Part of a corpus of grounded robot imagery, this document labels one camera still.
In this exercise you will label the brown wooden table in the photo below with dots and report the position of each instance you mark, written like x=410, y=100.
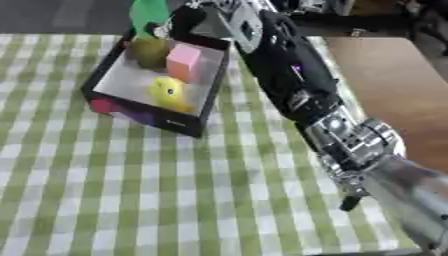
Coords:
x=396, y=90

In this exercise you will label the green cone-shaped toy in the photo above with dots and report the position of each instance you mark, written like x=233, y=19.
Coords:
x=148, y=14

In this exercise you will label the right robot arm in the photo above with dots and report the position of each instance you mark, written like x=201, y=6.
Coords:
x=294, y=71

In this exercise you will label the pink rectangular block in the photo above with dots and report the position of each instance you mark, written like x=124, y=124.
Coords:
x=183, y=63

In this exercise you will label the black box with white inside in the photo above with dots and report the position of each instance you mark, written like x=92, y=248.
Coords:
x=182, y=124

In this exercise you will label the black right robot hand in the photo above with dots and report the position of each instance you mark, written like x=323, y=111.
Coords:
x=185, y=20

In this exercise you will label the yellow soft toy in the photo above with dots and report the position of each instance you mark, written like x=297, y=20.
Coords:
x=170, y=93

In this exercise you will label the olive green round toy fruit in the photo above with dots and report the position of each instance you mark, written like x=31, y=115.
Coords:
x=150, y=52

